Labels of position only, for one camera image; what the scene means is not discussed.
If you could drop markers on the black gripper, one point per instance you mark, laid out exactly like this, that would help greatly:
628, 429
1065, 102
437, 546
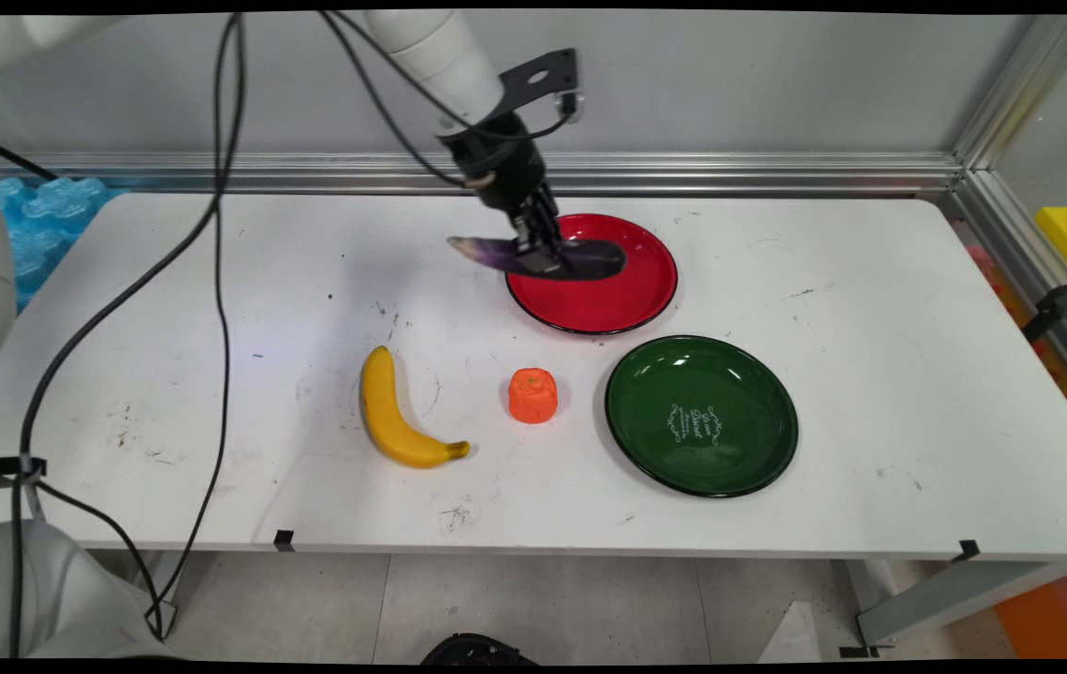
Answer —
507, 168

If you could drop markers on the purple toy eggplant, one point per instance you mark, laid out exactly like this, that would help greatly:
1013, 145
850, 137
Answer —
590, 260

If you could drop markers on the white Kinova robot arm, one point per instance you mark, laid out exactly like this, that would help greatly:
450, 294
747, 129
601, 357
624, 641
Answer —
435, 61

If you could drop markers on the red round plate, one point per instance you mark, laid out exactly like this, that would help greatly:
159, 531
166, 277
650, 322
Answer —
618, 300

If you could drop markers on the orange toy persimmon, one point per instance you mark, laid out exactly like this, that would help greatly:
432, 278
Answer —
533, 396

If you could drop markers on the yellow toy banana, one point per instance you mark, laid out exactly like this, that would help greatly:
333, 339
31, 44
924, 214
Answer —
388, 412

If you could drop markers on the green round plate with print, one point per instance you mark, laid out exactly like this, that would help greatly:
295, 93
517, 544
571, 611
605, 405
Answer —
702, 417

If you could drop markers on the black object on floor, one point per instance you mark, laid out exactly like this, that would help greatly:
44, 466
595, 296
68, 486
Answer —
477, 651

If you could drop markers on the blue bubble wrap sheet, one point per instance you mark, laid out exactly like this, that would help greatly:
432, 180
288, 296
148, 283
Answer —
42, 225

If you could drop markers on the black stand clamp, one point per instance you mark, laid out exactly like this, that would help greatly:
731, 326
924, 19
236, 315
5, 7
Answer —
1058, 301

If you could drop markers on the small black tape marker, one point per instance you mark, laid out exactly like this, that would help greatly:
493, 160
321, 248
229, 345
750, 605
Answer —
968, 549

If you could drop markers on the grey metal table leg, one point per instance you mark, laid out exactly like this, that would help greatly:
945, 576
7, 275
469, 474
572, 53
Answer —
955, 599

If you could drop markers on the orange box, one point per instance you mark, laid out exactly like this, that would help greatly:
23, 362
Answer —
1053, 613

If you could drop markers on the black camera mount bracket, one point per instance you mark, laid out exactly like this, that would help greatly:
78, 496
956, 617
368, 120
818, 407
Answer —
543, 80

